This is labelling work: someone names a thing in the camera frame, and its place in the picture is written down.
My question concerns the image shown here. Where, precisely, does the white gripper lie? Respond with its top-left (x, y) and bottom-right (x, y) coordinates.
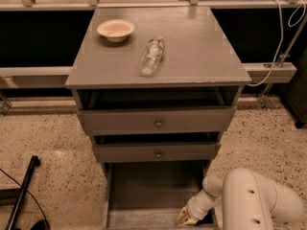
top-left (177, 191), bottom-right (219, 225)

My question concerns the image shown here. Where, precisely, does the grey bottom drawer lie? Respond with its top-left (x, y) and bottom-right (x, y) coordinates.
top-left (103, 161), bottom-right (219, 230)

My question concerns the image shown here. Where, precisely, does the grey drawer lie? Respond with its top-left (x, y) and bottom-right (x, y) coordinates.
top-left (103, 161), bottom-right (219, 230)
top-left (78, 107), bottom-right (236, 136)
top-left (93, 142), bottom-right (221, 163)

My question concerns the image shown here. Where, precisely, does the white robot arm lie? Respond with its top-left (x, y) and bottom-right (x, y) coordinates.
top-left (177, 168), bottom-right (304, 230)

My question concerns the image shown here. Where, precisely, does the grey middle drawer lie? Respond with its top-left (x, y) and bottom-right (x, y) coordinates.
top-left (93, 142), bottom-right (221, 163)

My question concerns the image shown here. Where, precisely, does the grey top drawer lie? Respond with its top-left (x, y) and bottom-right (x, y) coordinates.
top-left (78, 107), bottom-right (236, 136)

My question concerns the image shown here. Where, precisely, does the grey wooden drawer cabinet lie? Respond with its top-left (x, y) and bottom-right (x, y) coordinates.
top-left (65, 6), bottom-right (252, 171)

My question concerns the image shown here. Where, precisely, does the black shoe tip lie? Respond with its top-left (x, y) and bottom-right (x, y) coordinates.
top-left (30, 219), bottom-right (50, 230)

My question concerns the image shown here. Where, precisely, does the dark cabinet at right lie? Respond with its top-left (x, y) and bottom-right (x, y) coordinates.
top-left (282, 48), bottom-right (307, 128)

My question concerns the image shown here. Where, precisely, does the clear plastic water bottle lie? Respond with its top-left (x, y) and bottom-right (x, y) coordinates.
top-left (139, 35), bottom-right (165, 77)

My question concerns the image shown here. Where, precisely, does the black stand leg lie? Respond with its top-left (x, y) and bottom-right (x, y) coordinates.
top-left (0, 155), bottom-right (40, 230)

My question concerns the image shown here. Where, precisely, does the white paper bowl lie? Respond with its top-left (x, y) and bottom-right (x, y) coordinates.
top-left (97, 19), bottom-right (134, 42)

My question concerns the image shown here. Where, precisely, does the black floor cable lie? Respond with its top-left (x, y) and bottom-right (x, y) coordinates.
top-left (0, 168), bottom-right (51, 230)

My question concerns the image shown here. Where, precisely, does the white hanging cable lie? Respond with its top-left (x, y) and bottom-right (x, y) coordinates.
top-left (246, 0), bottom-right (307, 88)

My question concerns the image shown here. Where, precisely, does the metal railing frame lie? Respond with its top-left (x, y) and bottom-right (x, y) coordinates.
top-left (0, 0), bottom-right (307, 117)

